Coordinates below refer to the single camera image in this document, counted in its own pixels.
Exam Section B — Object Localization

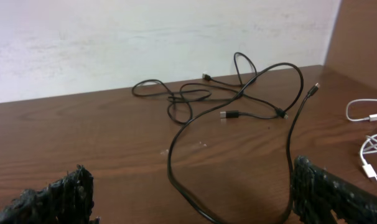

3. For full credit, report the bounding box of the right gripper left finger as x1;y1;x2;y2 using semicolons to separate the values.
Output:
0;165;100;224

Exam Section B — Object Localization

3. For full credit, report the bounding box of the black usb cable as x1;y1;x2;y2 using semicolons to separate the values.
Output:
131;52;289;126
166;62;321;224

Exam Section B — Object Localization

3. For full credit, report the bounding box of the white usb cable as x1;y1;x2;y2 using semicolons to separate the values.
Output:
345;98;377;184

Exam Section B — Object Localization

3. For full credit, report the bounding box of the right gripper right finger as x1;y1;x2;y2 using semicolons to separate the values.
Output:
291;156;377;224

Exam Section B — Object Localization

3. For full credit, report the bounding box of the cardboard panel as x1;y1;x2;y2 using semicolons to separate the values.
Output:
325;0;377;89

